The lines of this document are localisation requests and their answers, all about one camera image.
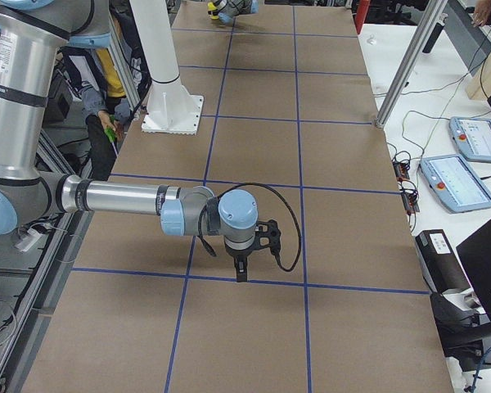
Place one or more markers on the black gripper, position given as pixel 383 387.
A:
pixel 240 254

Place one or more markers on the yellow cup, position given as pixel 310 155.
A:
pixel 213 11

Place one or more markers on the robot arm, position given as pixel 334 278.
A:
pixel 227 10
pixel 31 34

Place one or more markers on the black printer box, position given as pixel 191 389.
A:
pixel 440 267

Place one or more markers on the near teach pendant tablet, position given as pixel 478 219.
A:
pixel 455 183

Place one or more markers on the teach pendant tablet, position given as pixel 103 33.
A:
pixel 472 137
pixel 455 183

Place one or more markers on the seated person in dark jacket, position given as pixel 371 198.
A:
pixel 95 79

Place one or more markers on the far teach pendant tablet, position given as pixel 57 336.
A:
pixel 472 137

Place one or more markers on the red cylinder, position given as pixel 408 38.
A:
pixel 361 14

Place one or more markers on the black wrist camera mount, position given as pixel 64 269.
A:
pixel 268 235

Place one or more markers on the white mast base plate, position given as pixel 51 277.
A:
pixel 170 108

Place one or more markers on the white camera mast post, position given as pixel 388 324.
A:
pixel 153 26

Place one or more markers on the aluminium frame post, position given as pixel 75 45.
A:
pixel 419 39

